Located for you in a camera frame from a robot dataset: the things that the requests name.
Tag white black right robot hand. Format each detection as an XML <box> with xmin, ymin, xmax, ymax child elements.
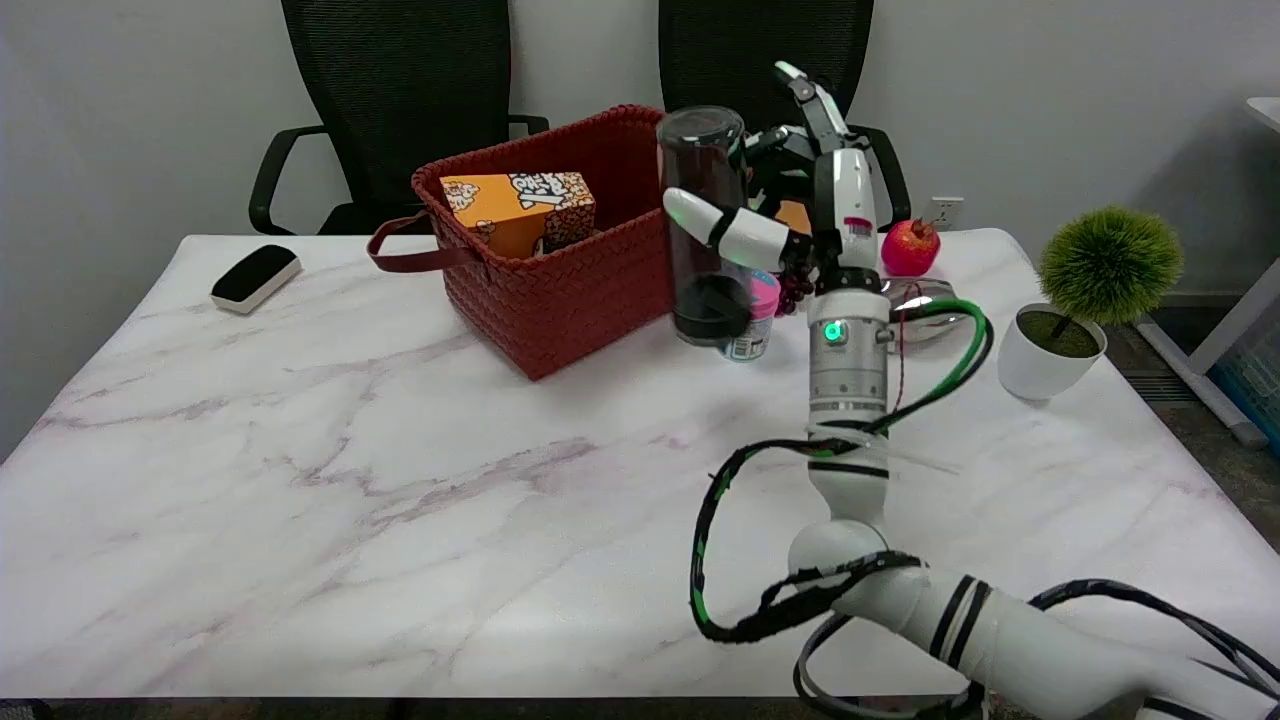
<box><xmin>664</xmin><ymin>61</ymin><xmax>884</xmax><ymax>294</ymax></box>

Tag black transparent water bottle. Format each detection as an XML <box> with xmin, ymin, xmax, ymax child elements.
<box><xmin>656</xmin><ymin>105</ymin><xmax>753</xmax><ymax>348</ymax></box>

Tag brown woven storage basket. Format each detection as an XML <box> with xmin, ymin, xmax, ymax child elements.
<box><xmin>366</xmin><ymin>104</ymin><xmax>701</xmax><ymax>382</ymax></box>

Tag blue storage box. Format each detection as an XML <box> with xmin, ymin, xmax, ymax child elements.
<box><xmin>1208</xmin><ymin>328</ymin><xmax>1280</xmax><ymax>458</ymax></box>

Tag red pomegranate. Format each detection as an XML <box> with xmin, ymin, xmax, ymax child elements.
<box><xmin>880</xmin><ymin>218</ymin><xmax>942</xmax><ymax>278</ymax></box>

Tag dark purple grape bunch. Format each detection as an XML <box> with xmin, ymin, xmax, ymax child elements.
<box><xmin>774</xmin><ymin>268</ymin><xmax>817</xmax><ymax>317</ymax></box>

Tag silver metal bowl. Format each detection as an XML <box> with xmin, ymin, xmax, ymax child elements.
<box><xmin>884</xmin><ymin>278</ymin><xmax>977</xmax><ymax>347</ymax></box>

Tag black mesh office chair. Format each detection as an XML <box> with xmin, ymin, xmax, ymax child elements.
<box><xmin>658</xmin><ymin>0</ymin><xmax>913</xmax><ymax>231</ymax></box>
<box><xmin>248</xmin><ymin>0</ymin><xmax>550</xmax><ymax>236</ymax></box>

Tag green ball plant white pot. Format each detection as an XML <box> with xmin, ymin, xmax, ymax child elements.
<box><xmin>997</xmin><ymin>205</ymin><xmax>1185</xmax><ymax>403</ymax></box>

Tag orange popcorn box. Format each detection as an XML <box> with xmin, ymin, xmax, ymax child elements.
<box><xmin>440</xmin><ymin>172</ymin><xmax>598</xmax><ymax>261</ymax></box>

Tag black white board eraser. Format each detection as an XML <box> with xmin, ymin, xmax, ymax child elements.
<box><xmin>210</xmin><ymin>244</ymin><xmax>303</xmax><ymax>315</ymax></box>

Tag thin red wire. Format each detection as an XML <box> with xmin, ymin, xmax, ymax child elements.
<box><xmin>890</xmin><ymin>308</ymin><xmax>909</xmax><ymax>416</ymax></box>

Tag green black braided cable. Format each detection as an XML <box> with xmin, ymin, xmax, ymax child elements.
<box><xmin>688</xmin><ymin>298</ymin><xmax>996</xmax><ymax>644</ymax></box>

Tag white metal frame leg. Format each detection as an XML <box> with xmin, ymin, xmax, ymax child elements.
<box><xmin>1135</xmin><ymin>255</ymin><xmax>1280</xmax><ymax>448</ymax></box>

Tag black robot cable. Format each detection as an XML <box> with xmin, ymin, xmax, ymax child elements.
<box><xmin>793</xmin><ymin>578</ymin><xmax>1280</xmax><ymax>720</ymax></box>

